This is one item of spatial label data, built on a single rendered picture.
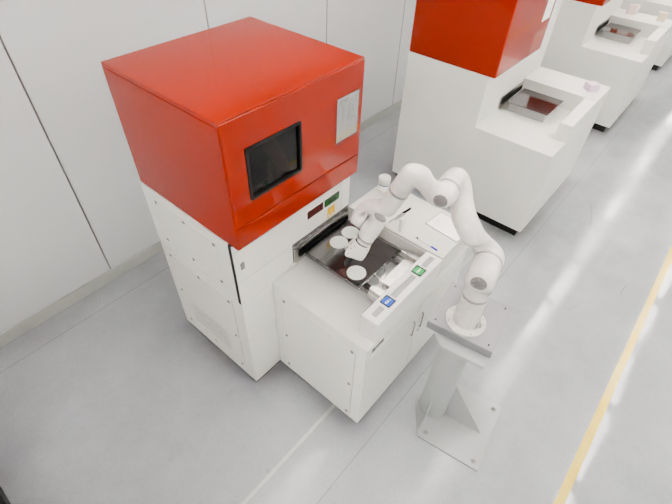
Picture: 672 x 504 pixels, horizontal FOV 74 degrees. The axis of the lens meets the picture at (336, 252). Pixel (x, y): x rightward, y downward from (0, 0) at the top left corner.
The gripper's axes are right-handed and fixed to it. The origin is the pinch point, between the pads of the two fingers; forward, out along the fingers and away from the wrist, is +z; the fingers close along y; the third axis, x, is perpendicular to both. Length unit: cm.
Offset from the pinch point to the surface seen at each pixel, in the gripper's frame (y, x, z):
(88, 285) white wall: -123, 70, 157
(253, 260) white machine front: -44.3, -5.1, 12.0
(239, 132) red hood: -71, -10, -52
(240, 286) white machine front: -46, -12, 24
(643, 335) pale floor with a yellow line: 236, 15, -2
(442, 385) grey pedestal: 71, -37, 32
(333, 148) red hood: -26, 27, -40
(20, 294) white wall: -157, 44, 148
